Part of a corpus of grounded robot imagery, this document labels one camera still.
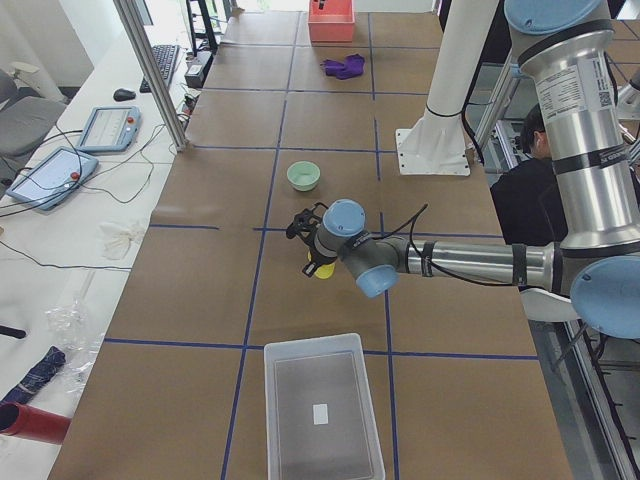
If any clear plastic bin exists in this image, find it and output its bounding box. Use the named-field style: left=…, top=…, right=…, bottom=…
left=264, top=333, right=386, bottom=479

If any yellow plastic cup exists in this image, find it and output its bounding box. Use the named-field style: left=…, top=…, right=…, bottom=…
left=313, top=263, right=335, bottom=280

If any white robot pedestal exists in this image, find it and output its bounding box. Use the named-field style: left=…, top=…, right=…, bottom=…
left=396, top=0, right=499, bottom=176

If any white crumpled cloth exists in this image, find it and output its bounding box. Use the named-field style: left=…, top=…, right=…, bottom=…
left=99, top=222, right=146, bottom=260

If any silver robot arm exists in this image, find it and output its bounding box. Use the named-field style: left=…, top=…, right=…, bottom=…
left=286, top=1, right=639, bottom=339

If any lower teach pendant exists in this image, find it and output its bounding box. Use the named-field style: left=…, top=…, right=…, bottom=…
left=6, top=147, right=99, bottom=211

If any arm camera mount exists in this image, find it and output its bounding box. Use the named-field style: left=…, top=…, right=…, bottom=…
left=285, top=202, right=328, bottom=245

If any upper teach pendant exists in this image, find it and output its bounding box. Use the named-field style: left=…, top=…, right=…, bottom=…
left=76, top=106, right=141, bottom=154

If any purple cloth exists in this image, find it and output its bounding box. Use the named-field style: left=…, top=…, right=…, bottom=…
left=321, top=54, right=365, bottom=80

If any teach pendant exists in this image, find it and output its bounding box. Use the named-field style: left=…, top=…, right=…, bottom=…
left=6, top=147, right=99, bottom=211
left=76, top=106, right=141, bottom=154

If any black desktop box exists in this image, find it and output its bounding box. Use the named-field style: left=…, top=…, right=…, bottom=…
left=184, top=51, right=213, bottom=89

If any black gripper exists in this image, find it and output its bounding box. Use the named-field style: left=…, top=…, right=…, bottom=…
left=302, top=251, right=336, bottom=277

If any red cylinder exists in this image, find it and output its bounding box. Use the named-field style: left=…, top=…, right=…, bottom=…
left=1, top=403, right=71, bottom=445

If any seated person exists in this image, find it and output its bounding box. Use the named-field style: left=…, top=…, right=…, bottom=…
left=490, top=105, right=568, bottom=246

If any mint green bowl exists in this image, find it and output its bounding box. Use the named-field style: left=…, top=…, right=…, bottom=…
left=286, top=161, right=321, bottom=192

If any pink plastic bin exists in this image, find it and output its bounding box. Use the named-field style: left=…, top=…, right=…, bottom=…
left=307, top=0, right=355, bottom=43

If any black computer mouse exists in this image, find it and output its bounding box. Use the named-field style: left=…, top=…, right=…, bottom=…
left=113, top=88, right=136, bottom=102

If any black keyboard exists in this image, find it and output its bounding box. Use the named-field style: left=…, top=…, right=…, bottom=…
left=152, top=44, right=181, bottom=88

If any crumpled clear plastic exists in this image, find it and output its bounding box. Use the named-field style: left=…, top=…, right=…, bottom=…
left=46, top=298, right=106, bottom=392

